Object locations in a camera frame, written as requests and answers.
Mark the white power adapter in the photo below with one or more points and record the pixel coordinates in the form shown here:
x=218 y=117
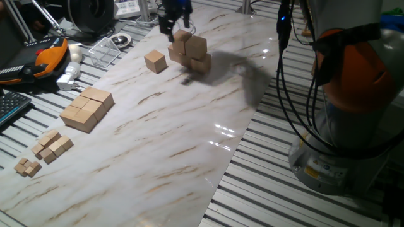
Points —
x=70 y=74

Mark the silver metal frame rod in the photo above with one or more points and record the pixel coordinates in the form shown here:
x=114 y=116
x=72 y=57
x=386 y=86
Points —
x=18 y=20

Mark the small wooden cube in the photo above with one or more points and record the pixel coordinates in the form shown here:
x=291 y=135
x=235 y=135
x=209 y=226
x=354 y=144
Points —
x=65 y=142
x=45 y=140
x=57 y=148
x=48 y=155
x=53 y=135
x=38 y=148

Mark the white egg shaped object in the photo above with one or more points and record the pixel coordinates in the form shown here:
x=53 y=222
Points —
x=75 y=53

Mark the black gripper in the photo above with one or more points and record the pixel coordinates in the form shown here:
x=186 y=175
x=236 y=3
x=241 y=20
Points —
x=176 y=8

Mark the tiny wooden cube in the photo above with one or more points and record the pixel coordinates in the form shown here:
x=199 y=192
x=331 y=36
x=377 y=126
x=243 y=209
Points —
x=28 y=164
x=20 y=169
x=35 y=166
x=30 y=171
x=23 y=160

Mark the white control box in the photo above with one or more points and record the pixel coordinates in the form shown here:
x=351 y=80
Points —
x=127 y=8

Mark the round metal tin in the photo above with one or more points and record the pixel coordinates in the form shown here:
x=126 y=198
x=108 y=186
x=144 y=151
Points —
x=120 y=40

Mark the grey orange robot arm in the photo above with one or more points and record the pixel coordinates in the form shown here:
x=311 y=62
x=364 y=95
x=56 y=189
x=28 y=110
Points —
x=353 y=79

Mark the clear plastic box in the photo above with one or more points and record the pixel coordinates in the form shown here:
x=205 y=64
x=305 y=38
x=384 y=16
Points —
x=104 y=52

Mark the aluminium profile post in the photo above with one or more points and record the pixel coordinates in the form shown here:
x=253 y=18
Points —
x=246 y=6
x=144 y=11

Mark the black round spool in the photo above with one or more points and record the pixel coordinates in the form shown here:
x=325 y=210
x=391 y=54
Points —
x=90 y=14

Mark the blue bag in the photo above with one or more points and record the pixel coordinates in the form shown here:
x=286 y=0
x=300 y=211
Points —
x=394 y=22

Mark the black computer keyboard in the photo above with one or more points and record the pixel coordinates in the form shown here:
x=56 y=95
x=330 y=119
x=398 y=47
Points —
x=12 y=105

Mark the black orange teach pendant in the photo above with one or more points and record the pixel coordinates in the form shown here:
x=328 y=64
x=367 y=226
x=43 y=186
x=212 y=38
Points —
x=47 y=61

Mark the medium wooden cube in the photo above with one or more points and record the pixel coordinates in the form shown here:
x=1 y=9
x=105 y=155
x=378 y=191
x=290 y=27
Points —
x=105 y=98
x=91 y=92
x=83 y=119
x=69 y=112
x=79 y=101
x=94 y=108

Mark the white marble pattern mat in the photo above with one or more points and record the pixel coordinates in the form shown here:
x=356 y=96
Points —
x=142 y=164

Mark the large wooden cube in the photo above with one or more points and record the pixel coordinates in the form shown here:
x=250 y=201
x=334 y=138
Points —
x=202 y=65
x=181 y=39
x=155 y=61
x=196 y=47
x=185 y=60
x=173 y=54

